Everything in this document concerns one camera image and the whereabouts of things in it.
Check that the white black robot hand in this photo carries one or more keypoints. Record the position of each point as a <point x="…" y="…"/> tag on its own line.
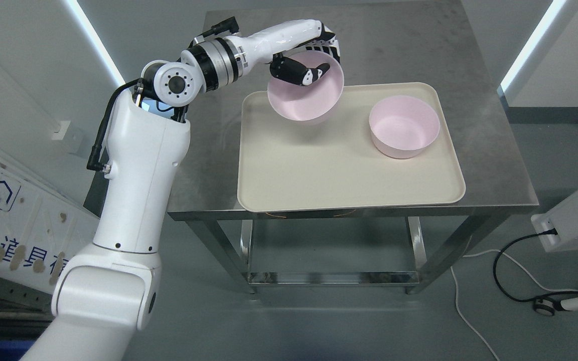
<point x="297" y="52"/>

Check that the pink bowl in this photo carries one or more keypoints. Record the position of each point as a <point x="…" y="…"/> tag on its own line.
<point x="304" y="95"/>
<point x="403" y="126"/>

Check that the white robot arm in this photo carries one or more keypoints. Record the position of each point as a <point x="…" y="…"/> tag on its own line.
<point x="107" y="291"/>

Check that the stainless steel table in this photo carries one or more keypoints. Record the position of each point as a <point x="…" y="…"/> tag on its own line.
<point x="431" y="42"/>

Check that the beige plastic tray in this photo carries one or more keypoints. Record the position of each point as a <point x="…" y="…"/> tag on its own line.
<point x="284" y="166"/>

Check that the white wall socket box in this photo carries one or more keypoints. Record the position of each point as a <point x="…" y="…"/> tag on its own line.
<point x="68" y="136"/>

